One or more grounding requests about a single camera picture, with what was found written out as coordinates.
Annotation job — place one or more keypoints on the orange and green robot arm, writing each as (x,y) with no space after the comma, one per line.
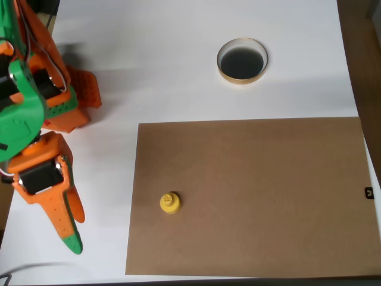
(18,119)

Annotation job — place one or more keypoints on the round dish with gold rim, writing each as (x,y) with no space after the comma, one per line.
(242,62)

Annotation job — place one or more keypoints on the brown cardboard mat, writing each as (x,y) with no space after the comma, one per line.
(253,193)

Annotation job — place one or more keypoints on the orange gripper, black servo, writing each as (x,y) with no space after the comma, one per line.
(40,177)

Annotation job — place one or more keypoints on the small yellow plastic piece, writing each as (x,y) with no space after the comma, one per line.
(170,205)

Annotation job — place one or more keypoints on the small black clip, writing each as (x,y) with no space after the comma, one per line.
(368,193)

